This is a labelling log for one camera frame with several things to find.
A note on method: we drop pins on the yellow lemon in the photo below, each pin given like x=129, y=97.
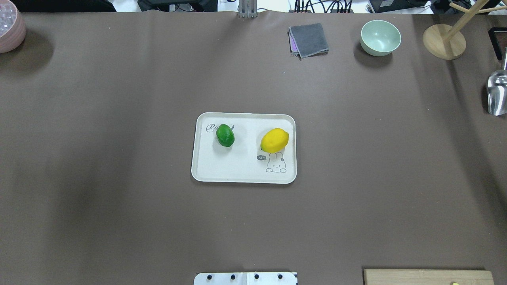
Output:
x=274, y=140

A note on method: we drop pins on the green lime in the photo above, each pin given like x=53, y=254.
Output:
x=225, y=135

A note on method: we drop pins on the cream rabbit tray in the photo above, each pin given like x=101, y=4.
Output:
x=244, y=161

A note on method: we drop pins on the grey folded cloth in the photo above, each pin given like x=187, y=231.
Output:
x=307, y=40

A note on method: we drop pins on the mint green bowl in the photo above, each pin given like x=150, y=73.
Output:
x=379, y=38

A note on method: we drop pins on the wooden cutting board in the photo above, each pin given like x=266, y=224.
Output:
x=427, y=277

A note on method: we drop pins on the wooden banana stand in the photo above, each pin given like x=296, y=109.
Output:
x=447, y=42

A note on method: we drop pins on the metal scoop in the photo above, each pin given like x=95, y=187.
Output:
x=497, y=90

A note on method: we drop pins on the pink bowl of ice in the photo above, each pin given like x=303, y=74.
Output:
x=12, y=27

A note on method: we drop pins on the aluminium frame post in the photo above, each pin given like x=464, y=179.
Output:
x=247, y=8

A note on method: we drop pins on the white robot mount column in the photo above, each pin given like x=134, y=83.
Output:
x=247, y=278

